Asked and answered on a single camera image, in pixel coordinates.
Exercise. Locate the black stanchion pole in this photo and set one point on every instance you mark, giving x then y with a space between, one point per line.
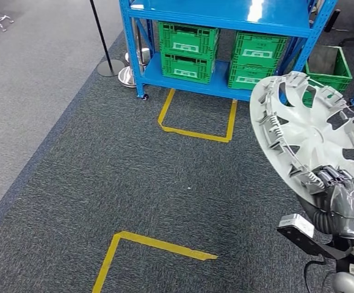
109 68

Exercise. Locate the yellow floor tape outline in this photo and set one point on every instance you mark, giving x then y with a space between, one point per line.
152 242

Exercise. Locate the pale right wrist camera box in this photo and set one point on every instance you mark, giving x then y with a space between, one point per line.
296 224

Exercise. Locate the grey cardboard sheet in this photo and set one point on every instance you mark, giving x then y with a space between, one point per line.
323 58

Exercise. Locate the grey plastic wheel hubcap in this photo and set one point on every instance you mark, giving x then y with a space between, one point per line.
305 137

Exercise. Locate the white partition panel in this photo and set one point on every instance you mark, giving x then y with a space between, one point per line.
333 20

